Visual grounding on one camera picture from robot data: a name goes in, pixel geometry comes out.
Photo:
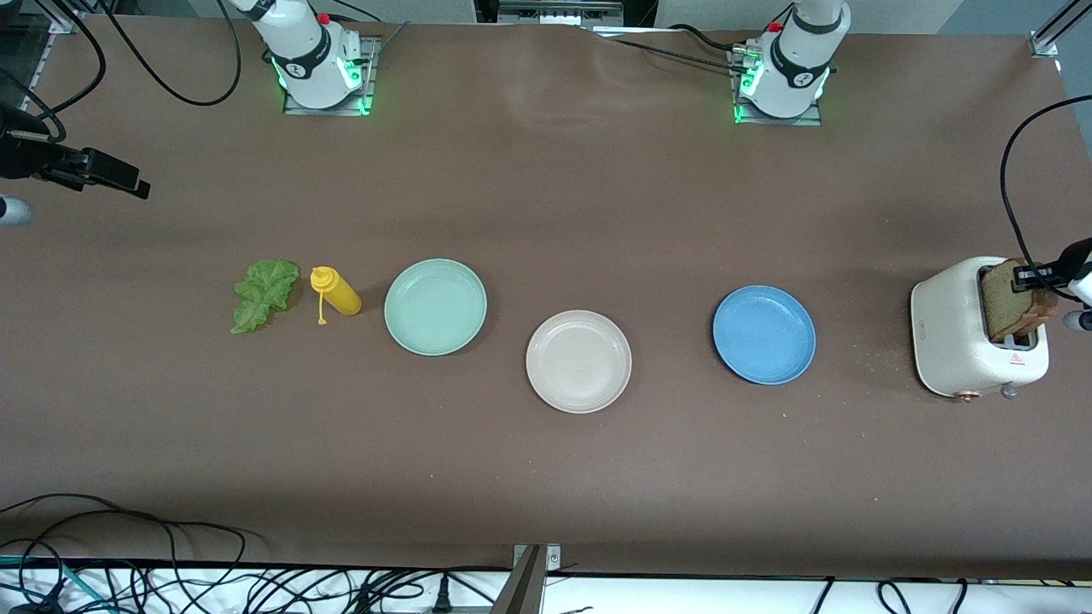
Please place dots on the green lettuce leaf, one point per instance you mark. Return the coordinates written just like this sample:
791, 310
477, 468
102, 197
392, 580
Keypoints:
260, 294

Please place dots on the black power plug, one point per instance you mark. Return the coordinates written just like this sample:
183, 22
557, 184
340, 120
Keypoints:
441, 597

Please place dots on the beige plate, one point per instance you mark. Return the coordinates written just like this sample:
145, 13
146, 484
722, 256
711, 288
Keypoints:
578, 362

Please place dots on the aluminium beam with bracket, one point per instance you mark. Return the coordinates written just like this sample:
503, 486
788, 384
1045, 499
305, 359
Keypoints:
525, 588

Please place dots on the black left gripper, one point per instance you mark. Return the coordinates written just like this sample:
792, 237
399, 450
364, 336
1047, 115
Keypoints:
1071, 259

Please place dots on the aluminium corner bracket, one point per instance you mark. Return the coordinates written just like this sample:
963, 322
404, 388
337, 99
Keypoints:
70, 26

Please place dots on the yellow mustard squeeze bottle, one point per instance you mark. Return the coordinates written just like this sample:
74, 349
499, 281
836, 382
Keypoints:
341, 296

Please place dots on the mint green plate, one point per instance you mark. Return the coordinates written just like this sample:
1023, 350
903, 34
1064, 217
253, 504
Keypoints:
435, 307

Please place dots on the cream white toaster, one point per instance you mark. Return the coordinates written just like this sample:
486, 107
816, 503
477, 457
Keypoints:
947, 333

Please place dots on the grey metal frame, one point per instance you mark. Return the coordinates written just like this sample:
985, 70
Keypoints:
559, 10

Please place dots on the blue plate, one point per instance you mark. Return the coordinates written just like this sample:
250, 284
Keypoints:
763, 334

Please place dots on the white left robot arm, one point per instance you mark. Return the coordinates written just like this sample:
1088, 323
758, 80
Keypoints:
802, 51

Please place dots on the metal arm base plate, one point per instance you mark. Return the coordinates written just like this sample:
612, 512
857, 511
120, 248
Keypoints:
793, 121
369, 68

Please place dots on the aluminium frame profile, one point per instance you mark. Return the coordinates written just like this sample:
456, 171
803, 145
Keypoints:
1042, 44

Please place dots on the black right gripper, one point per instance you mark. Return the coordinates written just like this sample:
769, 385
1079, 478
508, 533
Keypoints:
19, 157

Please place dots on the brown bread slice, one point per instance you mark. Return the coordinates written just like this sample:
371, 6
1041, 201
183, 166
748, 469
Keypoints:
1048, 311
1007, 311

